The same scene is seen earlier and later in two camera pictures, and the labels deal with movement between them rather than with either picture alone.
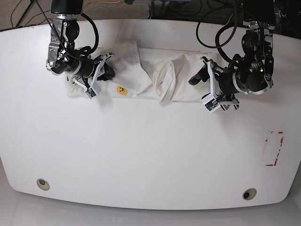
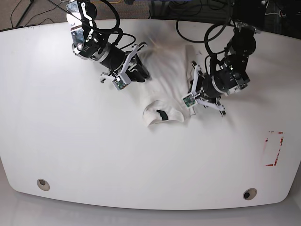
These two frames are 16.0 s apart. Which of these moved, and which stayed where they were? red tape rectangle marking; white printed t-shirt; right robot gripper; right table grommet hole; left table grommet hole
Moved: white printed t-shirt; right robot gripper
Stayed: right table grommet hole; left table grommet hole; red tape rectangle marking
